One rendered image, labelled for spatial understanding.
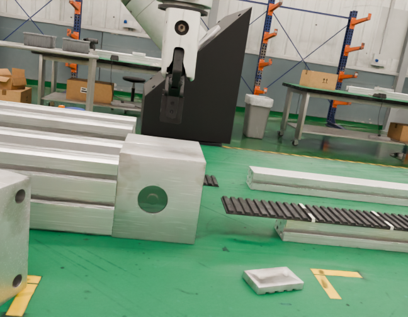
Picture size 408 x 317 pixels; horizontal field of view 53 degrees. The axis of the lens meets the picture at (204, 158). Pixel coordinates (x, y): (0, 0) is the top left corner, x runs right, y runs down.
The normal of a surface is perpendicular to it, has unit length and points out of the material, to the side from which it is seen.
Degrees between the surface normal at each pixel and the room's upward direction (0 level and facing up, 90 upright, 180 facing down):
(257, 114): 94
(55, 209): 90
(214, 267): 0
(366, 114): 90
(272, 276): 0
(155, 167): 90
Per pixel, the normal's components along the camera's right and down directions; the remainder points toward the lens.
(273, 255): 0.14, -0.96
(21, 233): 0.95, 0.20
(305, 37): 0.11, 0.25
